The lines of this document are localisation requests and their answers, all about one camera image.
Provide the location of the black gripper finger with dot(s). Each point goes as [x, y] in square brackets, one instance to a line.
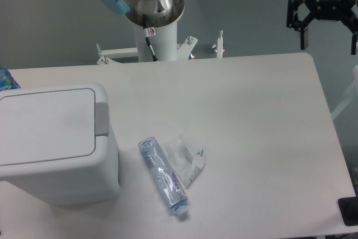
[349, 19]
[301, 26]

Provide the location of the white push-lid trash can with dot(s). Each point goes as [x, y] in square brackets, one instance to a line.
[57, 143]

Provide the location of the clear crumpled plastic wrapper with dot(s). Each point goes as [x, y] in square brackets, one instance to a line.
[186, 156]

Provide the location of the black device table corner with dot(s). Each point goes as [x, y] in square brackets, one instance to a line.
[348, 209]

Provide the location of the crushed clear plastic bottle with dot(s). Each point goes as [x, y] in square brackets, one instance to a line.
[165, 178]

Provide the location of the blue-label water bottle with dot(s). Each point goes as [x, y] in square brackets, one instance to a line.
[7, 81]

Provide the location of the white frame right edge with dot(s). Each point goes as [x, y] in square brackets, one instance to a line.
[348, 96]

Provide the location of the white levelling foot post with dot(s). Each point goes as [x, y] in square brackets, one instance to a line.
[218, 48]

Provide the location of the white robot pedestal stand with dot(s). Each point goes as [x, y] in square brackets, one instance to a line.
[160, 42]

